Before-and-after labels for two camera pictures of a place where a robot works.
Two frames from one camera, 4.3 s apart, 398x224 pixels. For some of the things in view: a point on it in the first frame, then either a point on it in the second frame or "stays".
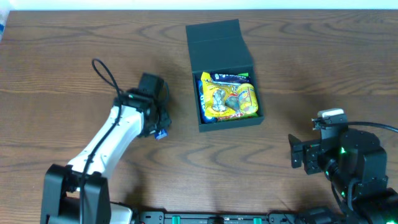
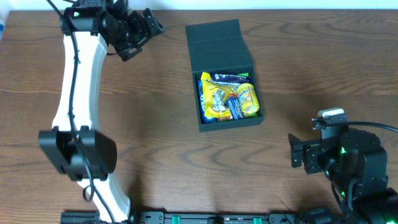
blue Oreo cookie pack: (204, 119) stays
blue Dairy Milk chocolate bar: (231, 78) stays
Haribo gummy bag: (232, 100) → (216, 98)
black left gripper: (163, 121) → (137, 35)
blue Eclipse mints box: (162, 133) → (236, 106)
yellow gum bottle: (247, 98) stays
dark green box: (219, 46) stays
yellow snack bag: (215, 94) stays
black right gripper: (311, 154) stays
